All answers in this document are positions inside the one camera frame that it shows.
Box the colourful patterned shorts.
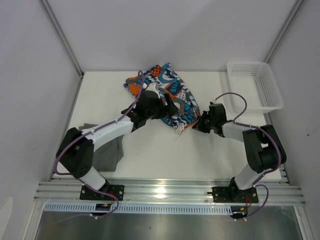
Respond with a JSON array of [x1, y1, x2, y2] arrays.
[[122, 62, 202, 137]]

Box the grey shorts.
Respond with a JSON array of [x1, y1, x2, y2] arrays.
[[86, 123, 124, 172]]

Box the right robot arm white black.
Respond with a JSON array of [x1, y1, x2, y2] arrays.
[[192, 103, 287, 202]]

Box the white plastic basket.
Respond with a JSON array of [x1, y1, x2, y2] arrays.
[[226, 60, 284, 114]]

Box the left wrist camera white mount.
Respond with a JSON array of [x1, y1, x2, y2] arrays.
[[146, 82, 161, 99]]

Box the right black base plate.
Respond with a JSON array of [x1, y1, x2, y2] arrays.
[[207, 186, 259, 204]]

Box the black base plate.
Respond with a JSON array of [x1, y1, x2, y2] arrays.
[[79, 184, 125, 201], [207, 186, 259, 204]]

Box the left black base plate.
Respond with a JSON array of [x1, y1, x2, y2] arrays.
[[79, 184, 125, 201]]

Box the aluminium mounting rail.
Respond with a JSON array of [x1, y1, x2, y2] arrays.
[[33, 177, 306, 206]]

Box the white slotted cable duct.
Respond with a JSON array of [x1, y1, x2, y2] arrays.
[[43, 202, 232, 216]]

